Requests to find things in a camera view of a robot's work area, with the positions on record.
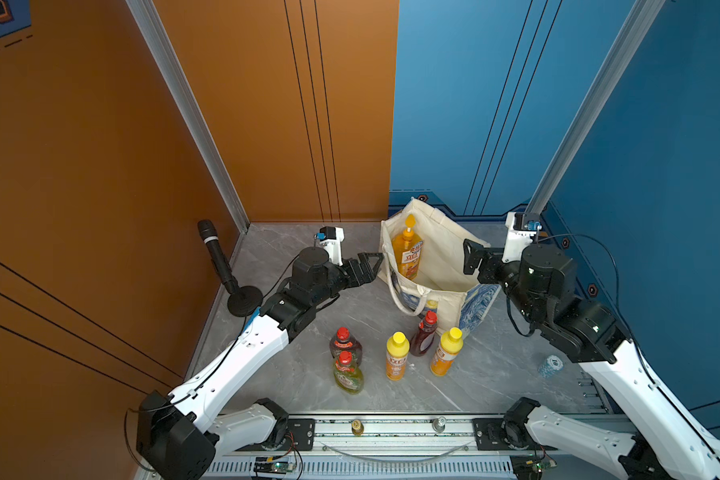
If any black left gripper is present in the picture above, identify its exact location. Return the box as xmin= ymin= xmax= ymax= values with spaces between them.
xmin=307 ymin=251 xmax=381 ymax=311

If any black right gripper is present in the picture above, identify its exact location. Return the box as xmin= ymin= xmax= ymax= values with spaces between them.
xmin=464 ymin=238 xmax=548 ymax=328

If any large orange dish soap bottle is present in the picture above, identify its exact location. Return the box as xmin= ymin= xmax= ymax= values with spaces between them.
xmin=392 ymin=214 xmax=423 ymax=280

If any starry night canvas tote bag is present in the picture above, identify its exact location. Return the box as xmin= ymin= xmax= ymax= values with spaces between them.
xmin=379 ymin=199 xmax=500 ymax=336

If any orange bottle yellow cap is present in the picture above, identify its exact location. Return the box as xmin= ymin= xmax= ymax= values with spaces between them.
xmin=386 ymin=331 xmax=410 ymax=381
xmin=430 ymin=327 xmax=464 ymax=377

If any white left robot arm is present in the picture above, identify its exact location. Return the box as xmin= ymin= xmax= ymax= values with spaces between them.
xmin=134 ymin=247 xmax=384 ymax=479

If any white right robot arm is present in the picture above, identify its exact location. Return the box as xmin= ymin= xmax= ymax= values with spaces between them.
xmin=463 ymin=240 xmax=720 ymax=479

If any dark red soap bottle left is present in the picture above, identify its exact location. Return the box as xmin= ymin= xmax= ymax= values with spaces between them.
xmin=329 ymin=327 xmax=363 ymax=365

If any dark red soap bottle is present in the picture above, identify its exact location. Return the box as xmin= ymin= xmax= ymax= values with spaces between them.
xmin=329 ymin=327 xmax=363 ymax=365
xmin=410 ymin=310 xmax=438 ymax=357

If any dark red soap bottle right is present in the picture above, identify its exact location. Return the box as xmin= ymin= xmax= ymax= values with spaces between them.
xmin=410 ymin=310 xmax=438 ymax=357

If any green soap bottle red cap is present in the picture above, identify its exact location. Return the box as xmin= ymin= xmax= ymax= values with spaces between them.
xmin=333 ymin=351 xmax=364 ymax=394

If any blue pen on table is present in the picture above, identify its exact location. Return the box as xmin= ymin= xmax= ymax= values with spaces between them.
xmin=241 ymin=311 xmax=257 ymax=331

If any black microphone on stand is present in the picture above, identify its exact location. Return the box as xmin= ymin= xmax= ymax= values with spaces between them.
xmin=197 ymin=219 xmax=263 ymax=317

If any small blue white tape roll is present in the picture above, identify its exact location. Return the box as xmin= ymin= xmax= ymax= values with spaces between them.
xmin=538 ymin=355 xmax=564 ymax=379

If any green circuit board left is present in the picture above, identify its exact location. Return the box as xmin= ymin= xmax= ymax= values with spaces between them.
xmin=252 ymin=457 xmax=298 ymax=478

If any circuit board right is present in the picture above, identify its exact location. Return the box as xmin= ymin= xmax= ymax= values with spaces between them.
xmin=511 ymin=457 xmax=558 ymax=480

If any brass knob on rail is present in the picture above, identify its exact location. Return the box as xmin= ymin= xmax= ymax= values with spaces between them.
xmin=351 ymin=419 xmax=364 ymax=436

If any silver knob on rail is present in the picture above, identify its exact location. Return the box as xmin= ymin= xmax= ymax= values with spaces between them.
xmin=431 ymin=416 xmax=447 ymax=434

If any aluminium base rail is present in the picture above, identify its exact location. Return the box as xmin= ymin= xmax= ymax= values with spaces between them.
xmin=133 ymin=412 xmax=637 ymax=480

